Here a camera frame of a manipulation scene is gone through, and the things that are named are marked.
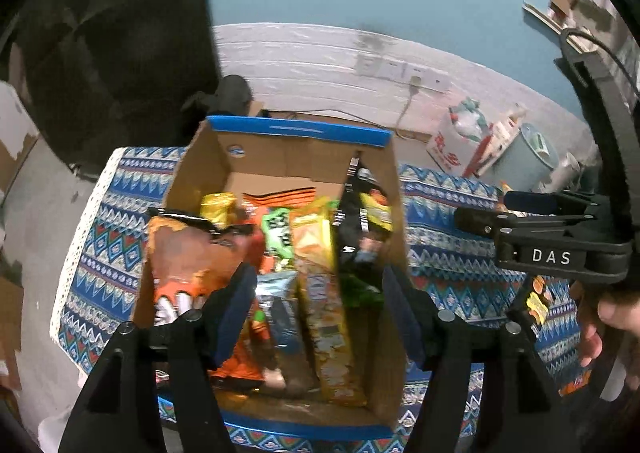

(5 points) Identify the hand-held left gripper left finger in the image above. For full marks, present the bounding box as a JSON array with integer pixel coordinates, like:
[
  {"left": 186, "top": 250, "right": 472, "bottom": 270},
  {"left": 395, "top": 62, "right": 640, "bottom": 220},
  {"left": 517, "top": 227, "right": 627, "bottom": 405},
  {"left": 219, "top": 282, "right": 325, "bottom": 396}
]
[{"left": 57, "top": 262, "right": 259, "bottom": 453}]

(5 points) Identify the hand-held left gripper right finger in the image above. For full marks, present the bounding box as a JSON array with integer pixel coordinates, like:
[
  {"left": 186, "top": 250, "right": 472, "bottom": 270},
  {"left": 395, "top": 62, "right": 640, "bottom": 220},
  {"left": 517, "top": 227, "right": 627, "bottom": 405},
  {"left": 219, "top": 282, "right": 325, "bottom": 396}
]
[{"left": 381, "top": 264, "right": 576, "bottom": 453}]

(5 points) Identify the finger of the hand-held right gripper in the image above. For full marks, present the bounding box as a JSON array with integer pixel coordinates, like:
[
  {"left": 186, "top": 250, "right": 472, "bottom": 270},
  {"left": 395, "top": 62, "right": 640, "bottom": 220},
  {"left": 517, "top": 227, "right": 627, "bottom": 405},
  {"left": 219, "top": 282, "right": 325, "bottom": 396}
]
[
  {"left": 454, "top": 206, "right": 521, "bottom": 240},
  {"left": 501, "top": 189, "right": 601, "bottom": 216}
]

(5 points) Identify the orange and black snack packet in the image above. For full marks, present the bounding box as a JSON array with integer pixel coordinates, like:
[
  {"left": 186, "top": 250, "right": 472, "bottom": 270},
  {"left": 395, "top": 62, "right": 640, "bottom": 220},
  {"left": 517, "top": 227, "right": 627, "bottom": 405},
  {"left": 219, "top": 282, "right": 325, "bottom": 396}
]
[{"left": 146, "top": 207, "right": 278, "bottom": 391}]

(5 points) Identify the long yellow snack packet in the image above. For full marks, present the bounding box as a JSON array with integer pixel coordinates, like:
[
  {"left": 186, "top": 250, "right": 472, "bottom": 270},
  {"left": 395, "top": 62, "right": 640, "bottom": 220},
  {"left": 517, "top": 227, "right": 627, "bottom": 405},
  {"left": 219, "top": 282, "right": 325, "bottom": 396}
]
[{"left": 290, "top": 198, "right": 368, "bottom": 408}]

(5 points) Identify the orange and green snack packet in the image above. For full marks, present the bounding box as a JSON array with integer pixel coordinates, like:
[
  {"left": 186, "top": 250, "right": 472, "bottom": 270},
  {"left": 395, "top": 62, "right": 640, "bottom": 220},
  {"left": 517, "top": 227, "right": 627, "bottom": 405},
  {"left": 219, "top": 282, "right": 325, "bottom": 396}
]
[{"left": 242, "top": 188, "right": 318, "bottom": 274}]

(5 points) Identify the blue-rimmed cardboard box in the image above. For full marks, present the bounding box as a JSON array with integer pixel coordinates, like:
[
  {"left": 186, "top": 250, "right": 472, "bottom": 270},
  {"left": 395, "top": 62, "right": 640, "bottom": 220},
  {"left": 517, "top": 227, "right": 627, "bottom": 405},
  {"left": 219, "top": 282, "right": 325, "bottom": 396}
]
[{"left": 131, "top": 116, "right": 408, "bottom": 441}]

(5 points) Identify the person's right hand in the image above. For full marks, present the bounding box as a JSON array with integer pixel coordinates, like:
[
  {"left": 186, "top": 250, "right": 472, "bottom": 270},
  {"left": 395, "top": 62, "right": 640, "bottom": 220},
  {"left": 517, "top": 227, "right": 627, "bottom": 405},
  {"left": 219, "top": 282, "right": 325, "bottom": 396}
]
[{"left": 570, "top": 278, "right": 640, "bottom": 370}]

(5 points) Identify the white crumpled bag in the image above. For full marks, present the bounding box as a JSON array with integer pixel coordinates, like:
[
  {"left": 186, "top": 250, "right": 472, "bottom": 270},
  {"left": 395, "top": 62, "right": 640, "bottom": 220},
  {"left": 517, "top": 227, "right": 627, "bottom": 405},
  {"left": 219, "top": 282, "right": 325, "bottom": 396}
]
[{"left": 550, "top": 153, "right": 583, "bottom": 186}]

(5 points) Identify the silver and blue snack packet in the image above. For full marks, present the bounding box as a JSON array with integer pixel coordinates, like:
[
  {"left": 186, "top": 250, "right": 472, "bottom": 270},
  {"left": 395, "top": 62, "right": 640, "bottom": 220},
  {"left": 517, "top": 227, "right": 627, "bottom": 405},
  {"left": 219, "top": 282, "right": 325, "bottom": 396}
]
[{"left": 255, "top": 270, "right": 306, "bottom": 354}]

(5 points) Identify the pale blue bucket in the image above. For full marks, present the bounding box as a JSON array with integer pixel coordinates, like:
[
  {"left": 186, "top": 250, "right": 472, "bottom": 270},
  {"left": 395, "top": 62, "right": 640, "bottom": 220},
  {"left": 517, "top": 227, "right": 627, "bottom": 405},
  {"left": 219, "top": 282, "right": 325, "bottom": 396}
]
[{"left": 492, "top": 123, "right": 558, "bottom": 189}]

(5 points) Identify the small yellow snack packet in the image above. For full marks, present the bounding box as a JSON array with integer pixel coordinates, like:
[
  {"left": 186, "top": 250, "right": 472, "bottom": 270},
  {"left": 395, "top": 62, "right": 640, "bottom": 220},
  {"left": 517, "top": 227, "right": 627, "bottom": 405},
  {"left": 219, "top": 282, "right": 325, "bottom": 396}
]
[{"left": 522, "top": 278, "right": 553, "bottom": 326}]

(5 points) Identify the patterned blue tablecloth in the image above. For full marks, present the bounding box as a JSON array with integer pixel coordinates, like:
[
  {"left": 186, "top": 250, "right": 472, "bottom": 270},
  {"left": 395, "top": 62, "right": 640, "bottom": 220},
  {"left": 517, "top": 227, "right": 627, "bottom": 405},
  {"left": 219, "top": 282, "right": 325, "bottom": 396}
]
[{"left": 50, "top": 147, "right": 601, "bottom": 453}]

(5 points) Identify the red and white carton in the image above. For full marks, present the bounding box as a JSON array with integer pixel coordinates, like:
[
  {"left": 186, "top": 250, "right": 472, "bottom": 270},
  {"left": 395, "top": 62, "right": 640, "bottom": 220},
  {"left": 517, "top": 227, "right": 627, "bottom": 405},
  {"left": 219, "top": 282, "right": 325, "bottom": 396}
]
[{"left": 426, "top": 113, "right": 493, "bottom": 179}]

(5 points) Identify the tall white carton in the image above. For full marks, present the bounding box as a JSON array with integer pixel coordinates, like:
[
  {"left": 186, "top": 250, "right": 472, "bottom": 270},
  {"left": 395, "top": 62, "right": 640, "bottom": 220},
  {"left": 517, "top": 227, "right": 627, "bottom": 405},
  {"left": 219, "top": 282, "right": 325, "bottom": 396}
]
[{"left": 480, "top": 103, "right": 528, "bottom": 169}]

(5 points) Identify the clear plastic bag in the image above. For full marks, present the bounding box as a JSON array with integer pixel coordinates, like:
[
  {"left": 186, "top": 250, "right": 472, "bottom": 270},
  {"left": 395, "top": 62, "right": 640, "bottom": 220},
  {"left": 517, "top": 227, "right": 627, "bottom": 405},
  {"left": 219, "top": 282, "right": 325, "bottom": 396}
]
[{"left": 447, "top": 97, "right": 493, "bottom": 139}]

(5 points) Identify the black cloth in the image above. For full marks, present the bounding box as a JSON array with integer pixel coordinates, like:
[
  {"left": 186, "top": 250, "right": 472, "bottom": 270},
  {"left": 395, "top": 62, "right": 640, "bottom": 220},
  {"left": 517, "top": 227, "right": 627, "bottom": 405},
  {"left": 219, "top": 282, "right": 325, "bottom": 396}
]
[{"left": 181, "top": 74, "right": 253, "bottom": 116}]

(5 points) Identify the brown cardboard piece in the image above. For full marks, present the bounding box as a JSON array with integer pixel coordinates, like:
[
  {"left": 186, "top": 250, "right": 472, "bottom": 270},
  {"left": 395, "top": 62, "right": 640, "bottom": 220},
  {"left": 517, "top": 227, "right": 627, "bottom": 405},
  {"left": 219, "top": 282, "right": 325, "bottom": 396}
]
[{"left": 0, "top": 263, "right": 26, "bottom": 389}]

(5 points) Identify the grey plug cable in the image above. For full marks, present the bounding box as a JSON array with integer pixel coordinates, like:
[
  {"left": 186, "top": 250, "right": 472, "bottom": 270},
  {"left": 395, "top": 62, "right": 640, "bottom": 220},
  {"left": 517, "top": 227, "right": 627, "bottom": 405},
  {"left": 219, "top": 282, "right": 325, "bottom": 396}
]
[{"left": 395, "top": 78, "right": 423, "bottom": 134}]

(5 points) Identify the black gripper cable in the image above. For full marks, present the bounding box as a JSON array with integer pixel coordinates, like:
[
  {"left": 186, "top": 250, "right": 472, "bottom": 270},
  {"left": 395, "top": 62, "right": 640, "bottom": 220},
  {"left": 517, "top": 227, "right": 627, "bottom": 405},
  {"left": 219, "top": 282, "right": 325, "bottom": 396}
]
[{"left": 562, "top": 27, "right": 640, "bottom": 94}]

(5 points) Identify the white wall power strip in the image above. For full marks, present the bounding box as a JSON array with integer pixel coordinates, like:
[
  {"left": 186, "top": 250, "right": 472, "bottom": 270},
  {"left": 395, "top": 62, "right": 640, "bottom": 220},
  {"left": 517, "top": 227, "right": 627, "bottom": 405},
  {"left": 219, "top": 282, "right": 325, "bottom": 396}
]
[{"left": 356, "top": 56, "right": 448, "bottom": 94}]

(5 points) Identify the thin black cable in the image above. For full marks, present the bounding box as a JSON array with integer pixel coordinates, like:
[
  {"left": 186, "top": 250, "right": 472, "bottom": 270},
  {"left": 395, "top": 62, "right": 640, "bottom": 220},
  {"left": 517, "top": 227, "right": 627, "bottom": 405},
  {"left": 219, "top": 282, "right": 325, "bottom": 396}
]
[{"left": 265, "top": 108, "right": 436, "bottom": 139}]

